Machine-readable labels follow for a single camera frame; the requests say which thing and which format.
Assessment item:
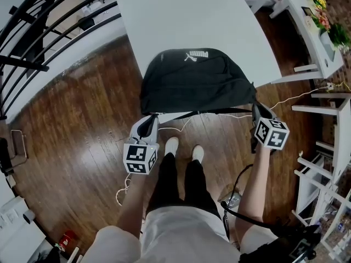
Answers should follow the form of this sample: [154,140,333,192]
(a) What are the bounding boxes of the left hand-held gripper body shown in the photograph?
[122,114,161,175]

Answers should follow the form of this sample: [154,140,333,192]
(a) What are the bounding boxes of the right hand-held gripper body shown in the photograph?
[252,104,291,151]

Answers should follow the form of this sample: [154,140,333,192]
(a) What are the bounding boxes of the black Puma bag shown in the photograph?
[140,48,259,124]

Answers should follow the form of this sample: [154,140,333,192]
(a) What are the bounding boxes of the person's left forearm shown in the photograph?
[116,170,150,240]

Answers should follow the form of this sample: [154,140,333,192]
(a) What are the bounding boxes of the person's right forearm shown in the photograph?
[235,146,271,232]

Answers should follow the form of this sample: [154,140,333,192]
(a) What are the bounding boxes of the person's left white shoe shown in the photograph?
[164,136,180,157]

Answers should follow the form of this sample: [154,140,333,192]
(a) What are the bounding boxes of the person's white shoe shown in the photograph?
[191,144,205,164]
[164,136,180,157]

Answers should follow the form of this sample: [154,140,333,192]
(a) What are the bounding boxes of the person's right white shoe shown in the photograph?
[191,144,205,164]

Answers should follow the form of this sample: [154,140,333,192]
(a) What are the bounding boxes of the person's black trousers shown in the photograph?
[146,152,222,220]

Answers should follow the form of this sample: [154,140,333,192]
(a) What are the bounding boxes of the white shelf rack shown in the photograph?
[291,150,351,263]

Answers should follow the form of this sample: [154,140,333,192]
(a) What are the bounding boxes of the white long narrow table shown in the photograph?
[291,92,351,185]

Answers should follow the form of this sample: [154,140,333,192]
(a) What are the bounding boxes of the white table with plants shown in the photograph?
[250,0,345,85]

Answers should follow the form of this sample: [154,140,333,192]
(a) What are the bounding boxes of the person's white shirt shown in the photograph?
[80,205,278,263]

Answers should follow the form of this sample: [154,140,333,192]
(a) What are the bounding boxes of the red fire extinguisher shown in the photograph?
[58,230,78,251]

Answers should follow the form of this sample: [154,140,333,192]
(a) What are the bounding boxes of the green potted plant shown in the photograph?
[327,23,351,52]

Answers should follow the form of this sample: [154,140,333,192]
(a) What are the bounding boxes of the black equipment bag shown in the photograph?
[239,222,322,263]

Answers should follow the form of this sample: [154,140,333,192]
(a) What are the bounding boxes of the pink flower pot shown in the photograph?
[312,8,332,32]

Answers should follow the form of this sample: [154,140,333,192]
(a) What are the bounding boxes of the white square table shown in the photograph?
[111,0,283,124]

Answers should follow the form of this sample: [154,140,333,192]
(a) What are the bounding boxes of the yellow flower pot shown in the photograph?
[307,0,327,11]

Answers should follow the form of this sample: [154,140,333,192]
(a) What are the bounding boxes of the black metal railing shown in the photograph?
[0,0,123,121]

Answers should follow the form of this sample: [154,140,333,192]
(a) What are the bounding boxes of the white low cabinet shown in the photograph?
[0,195,47,263]

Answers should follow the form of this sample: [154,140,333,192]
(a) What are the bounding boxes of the long white cable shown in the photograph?
[115,83,334,207]

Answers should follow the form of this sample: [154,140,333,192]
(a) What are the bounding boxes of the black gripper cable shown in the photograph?
[220,163,278,243]

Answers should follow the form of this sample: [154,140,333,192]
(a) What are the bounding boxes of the long-handled dustpan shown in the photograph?
[217,184,242,210]

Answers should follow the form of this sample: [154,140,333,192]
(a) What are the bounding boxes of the yellow cable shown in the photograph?
[332,80,351,92]

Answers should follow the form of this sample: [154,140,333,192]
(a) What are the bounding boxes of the white cylinder camera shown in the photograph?
[22,209,37,225]

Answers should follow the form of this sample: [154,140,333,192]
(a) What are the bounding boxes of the black metal-frame chair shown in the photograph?
[0,129,29,175]

